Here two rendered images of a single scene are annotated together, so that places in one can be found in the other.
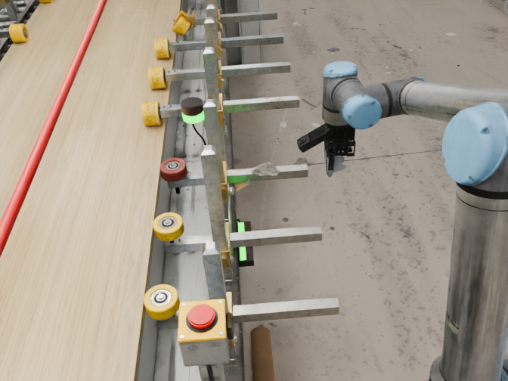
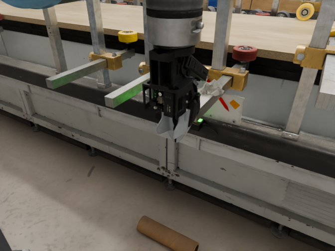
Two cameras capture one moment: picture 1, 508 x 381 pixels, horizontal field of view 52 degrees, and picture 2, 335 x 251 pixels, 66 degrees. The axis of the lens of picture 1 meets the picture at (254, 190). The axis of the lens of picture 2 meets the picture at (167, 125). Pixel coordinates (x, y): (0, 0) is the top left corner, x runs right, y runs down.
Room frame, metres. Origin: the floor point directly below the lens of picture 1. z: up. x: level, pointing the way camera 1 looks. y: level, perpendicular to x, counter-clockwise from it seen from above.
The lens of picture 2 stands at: (1.50, -0.64, 1.14)
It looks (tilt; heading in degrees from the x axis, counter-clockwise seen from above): 32 degrees down; 122
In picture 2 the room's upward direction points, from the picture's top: straight up
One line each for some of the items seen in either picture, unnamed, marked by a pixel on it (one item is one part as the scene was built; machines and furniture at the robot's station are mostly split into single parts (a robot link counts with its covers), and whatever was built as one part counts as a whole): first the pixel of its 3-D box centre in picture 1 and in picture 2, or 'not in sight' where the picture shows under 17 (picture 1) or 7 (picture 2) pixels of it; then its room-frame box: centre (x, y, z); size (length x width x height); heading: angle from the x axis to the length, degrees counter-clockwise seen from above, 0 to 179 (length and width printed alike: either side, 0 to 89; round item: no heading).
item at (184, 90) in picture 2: (339, 135); (171, 78); (1.27, -0.26, 0.97); 0.09 x 0.08 x 0.12; 91
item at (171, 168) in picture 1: (175, 178); (243, 63); (1.26, 0.24, 0.85); 0.08 x 0.08 x 0.11
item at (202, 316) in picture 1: (201, 317); not in sight; (0.47, 0.09, 1.22); 0.04 x 0.04 x 0.02
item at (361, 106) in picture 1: (360, 103); not in sight; (1.16, -0.29, 1.14); 0.12 x 0.12 x 0.09; 12
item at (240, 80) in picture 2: (218, 181); (224, 76); (1.25, 0.11, 0.85); 0.13 x 0.06 x 0.05; 1
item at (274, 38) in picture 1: (221, 42); not in sight; (2.02, 0.09, 0.95); 0.50 x 0.04 x 0.04; 91
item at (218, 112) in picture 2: (230, 214); (203, 103); (1.20, 0.08, 0.75); 0.26 x 0.01 x 0.10; 1
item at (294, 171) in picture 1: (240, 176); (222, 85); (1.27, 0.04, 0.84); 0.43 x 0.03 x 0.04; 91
